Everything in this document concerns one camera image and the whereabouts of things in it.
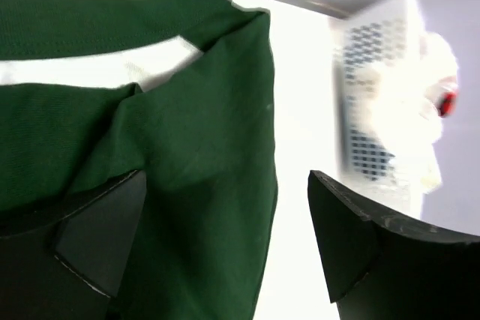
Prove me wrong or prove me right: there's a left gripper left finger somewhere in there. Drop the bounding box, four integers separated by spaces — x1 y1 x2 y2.
1 170 146 319

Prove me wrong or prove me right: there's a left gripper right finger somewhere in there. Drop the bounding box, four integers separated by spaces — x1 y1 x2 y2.
307 171 479 320

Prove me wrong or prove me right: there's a white t shirt red print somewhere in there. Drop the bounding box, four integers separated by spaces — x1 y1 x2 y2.
375 32 458 193

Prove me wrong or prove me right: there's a white green raglan t shirt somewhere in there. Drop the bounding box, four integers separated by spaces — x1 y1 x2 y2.
1 0 278 319

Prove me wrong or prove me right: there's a white plastic basket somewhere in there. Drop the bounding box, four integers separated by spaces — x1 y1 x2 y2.
334 0 424 217

